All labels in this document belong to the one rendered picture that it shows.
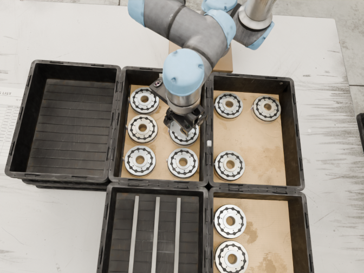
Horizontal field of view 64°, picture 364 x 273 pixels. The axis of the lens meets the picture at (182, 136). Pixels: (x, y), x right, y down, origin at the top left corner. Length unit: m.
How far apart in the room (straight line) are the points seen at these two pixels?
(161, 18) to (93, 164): 0.58
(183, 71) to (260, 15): 0.55
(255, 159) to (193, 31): 0.59
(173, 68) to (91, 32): 0.94
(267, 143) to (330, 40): 0.71
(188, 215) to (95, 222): 0.35
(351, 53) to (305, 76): 1.26
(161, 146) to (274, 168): 0.40
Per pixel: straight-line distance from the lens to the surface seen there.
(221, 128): 1.05
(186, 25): 0.60
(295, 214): 1.01
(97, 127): 1.05
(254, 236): 1.00
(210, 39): 0.58
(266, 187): 0.93
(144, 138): 0.99
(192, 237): 0.97
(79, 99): 1.11
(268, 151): 1.07
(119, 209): 0.97
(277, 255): 1.03
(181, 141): 0.98
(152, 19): 0.62
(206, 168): 0.89
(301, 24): 1.60
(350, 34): 2.77
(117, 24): 1.44
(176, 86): 0.52
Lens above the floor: 1.79
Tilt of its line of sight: 70 degrees down
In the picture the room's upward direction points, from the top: 12 degrees clockwise
